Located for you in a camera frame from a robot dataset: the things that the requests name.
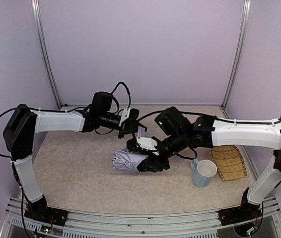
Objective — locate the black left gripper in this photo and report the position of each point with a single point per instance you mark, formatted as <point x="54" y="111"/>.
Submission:
<point x="131" y="123"/>

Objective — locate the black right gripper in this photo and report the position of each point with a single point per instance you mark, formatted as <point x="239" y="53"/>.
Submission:
<point x="154" y="158"/>

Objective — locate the lavender folding umbrella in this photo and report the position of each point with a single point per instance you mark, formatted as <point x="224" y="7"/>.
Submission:
<point x="126" y="160"/>

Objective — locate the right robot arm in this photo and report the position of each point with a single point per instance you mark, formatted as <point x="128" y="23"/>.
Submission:
<point x="207" y="132"/>

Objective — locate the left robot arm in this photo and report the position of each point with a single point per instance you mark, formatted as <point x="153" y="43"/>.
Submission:
<point x="26" y="122"/>

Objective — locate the light blue ceramic mug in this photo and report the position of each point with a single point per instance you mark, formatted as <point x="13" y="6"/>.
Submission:
<point x="203" y="172"/>

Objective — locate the woven bamboo tray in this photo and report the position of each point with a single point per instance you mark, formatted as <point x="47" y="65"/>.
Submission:
<point x="229" y="161"/>

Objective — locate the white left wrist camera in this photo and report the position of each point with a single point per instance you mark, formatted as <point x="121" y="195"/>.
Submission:
<point x="125" y="115"/>

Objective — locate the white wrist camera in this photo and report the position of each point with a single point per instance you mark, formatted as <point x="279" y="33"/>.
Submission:
<point x="125" y="115"/>
<point x="147" y="144"/>

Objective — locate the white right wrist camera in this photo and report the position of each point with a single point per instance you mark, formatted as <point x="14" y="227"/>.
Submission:
<point x="147" y="144"/>

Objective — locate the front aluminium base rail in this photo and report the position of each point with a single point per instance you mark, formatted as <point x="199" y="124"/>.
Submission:
<point x="83" y="224"/>

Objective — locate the left aluminium frame post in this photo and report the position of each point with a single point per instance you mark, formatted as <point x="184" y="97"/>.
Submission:
<point x="44" y="51"/>

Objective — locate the aluminium frame post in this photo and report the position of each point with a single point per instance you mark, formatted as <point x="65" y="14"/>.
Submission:
<point x="44" y="51"/>
<point x="238" y="53"/>

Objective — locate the right aluminium frame post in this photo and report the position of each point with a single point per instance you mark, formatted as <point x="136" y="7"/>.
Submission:
<point x="238" y="53"/>

